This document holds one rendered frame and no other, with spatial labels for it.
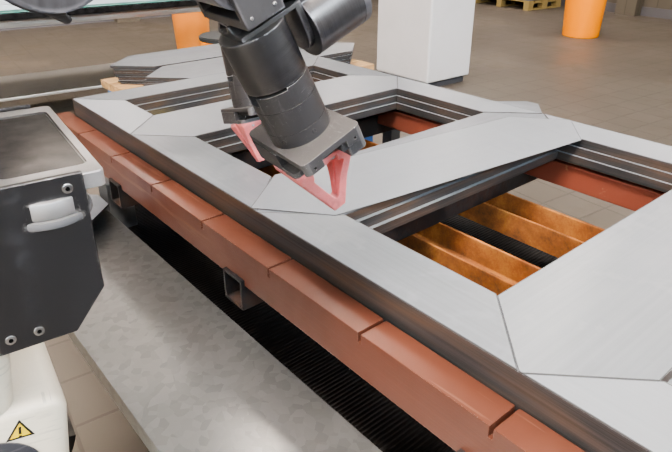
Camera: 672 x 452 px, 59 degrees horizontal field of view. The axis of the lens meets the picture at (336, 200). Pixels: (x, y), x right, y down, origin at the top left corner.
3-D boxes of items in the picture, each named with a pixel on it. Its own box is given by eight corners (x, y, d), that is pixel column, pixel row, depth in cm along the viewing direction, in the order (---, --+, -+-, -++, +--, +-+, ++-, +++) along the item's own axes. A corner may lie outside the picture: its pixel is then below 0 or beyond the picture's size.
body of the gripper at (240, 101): (252, 112, 110) (244, 72, 108) (283, 111, 102) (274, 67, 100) (221, 119, 106) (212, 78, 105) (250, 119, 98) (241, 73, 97)
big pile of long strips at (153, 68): (303, 46, 234) (303, 31, 231) (374, 64, 206) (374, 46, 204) (100, 79, 187) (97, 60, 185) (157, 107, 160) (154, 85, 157)
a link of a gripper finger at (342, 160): (337, 170, 65) (304, 100, 59) (378, 193, 60) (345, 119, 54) (289, 208, 63) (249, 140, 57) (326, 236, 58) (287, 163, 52)
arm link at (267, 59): (201, 29, 49) (231, 40, 45) (267, -14, 51) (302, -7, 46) (239, 98, 53) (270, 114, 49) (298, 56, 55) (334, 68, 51)
